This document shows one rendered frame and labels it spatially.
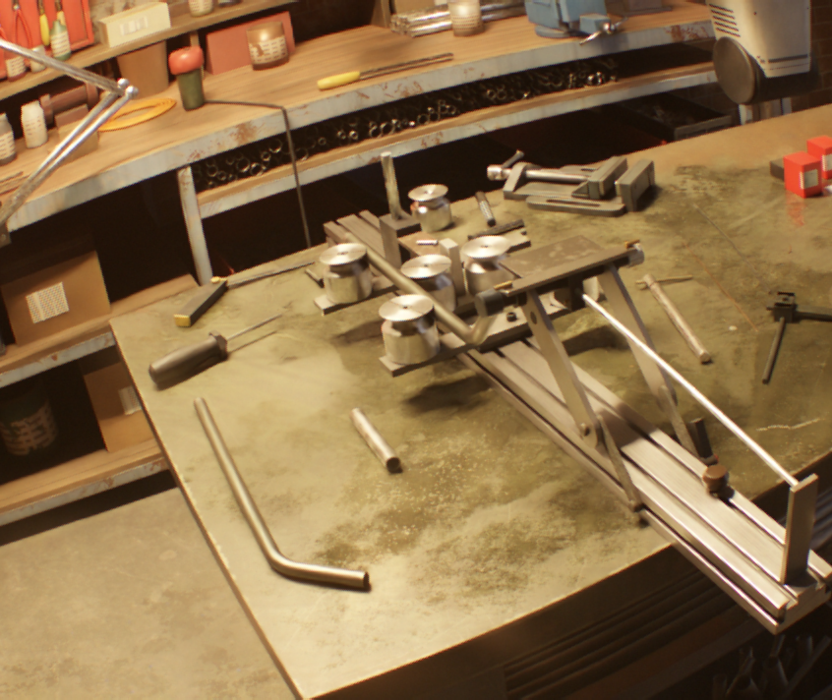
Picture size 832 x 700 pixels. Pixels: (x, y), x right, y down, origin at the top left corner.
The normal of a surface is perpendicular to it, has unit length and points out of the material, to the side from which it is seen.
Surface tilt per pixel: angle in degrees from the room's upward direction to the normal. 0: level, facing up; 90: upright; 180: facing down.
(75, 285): 89
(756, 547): 0
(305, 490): 0
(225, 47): 89
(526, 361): 0
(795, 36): 90
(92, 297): 89
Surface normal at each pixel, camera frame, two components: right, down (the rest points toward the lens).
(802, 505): 0.41, 0.36
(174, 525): -0.15, -0.88
